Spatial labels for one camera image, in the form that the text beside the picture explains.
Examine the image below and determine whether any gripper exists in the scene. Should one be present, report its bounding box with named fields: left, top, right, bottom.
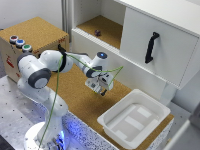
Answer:
left=85, top=73, right=114, bottom=97

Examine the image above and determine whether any purple block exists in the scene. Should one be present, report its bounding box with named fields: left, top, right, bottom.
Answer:
left=94, top=29, right=102, bottom=37

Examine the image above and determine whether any white plastic box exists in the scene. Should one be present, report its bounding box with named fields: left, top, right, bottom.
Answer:
left=96, top=88, right=172, bottom=150

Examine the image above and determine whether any white cabinet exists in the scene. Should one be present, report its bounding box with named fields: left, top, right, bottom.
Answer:
left=70, top=0, right=200, bottom=107

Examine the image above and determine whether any white sliding door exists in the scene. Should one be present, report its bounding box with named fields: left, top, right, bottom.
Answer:
left=119, top=6, right=200, bottom=90

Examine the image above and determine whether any green button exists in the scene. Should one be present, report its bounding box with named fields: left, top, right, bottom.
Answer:
left=21, top=43, right=34, bottom=54

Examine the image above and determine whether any blue button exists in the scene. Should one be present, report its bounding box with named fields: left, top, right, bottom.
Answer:
left=14, top=38, right=26, bottom=49

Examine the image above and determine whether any red button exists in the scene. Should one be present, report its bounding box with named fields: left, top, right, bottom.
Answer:
left=9, top=34, right=20, bottom=45

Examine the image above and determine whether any green cable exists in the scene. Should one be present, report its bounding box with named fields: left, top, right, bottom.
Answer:
left=37, top=53, right=125, bottom=149

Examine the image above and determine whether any black door handle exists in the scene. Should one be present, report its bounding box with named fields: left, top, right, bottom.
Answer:
left=144, top=31, right=161, bottom=65

